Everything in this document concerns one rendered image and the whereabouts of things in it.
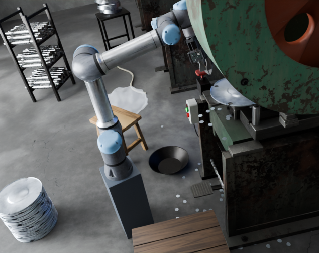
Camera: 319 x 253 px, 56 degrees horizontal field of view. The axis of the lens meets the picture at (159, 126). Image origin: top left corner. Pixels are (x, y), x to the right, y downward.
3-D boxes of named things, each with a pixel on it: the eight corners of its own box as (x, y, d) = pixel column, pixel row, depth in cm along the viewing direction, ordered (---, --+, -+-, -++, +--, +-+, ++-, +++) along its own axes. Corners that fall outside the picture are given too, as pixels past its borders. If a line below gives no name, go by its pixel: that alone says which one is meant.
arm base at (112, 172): (110, 185, 152) (105, 171, 146) (101, 168, 163) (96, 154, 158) (137, 172, 156) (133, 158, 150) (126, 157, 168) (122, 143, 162)
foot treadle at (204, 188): (194, 203, 176) (193, 197, 173) (190, 191, 185) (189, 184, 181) (290, 180, 178) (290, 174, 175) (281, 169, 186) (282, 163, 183)
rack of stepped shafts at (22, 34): (63, 101, 332) (28, 15, 277) (28, 102, 343) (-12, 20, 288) (79, 83, 365) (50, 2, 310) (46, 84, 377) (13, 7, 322)
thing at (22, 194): (32, 212, 169) (32, 211, 168) (-15, 217, 171) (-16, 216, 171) (48, 175, 192) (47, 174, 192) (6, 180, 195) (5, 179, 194)
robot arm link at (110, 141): (103, 167, 149) (95, 146, 141) (103, 150, 160) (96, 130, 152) (126, 161, 149) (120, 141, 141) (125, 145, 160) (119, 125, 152)
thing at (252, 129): (254, 141, 132) (254, 130, 129) (221, 93, 169) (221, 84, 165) (319, 126, 133) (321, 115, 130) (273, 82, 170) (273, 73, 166)
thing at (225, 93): (281, 80, 144) (281, 79, 144) (260, 112, 126) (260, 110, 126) (224, 73, 159) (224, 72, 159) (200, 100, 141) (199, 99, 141)
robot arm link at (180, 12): (169, 5, 133) (187, -3, 133) (179, 28, 138) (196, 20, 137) (172, 6, 126) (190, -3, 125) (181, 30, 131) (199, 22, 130)
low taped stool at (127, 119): (100, 151, 249) (88, 119, 229) (120, 136, 262) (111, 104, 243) (128, 166, 228) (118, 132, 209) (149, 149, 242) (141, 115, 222)
